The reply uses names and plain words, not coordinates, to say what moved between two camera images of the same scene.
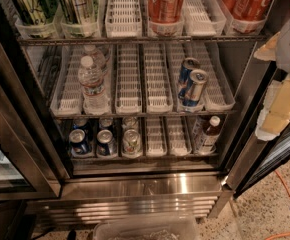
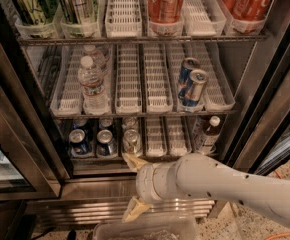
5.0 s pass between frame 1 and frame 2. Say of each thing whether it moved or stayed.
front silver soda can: stayed
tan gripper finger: moved
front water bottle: stayed
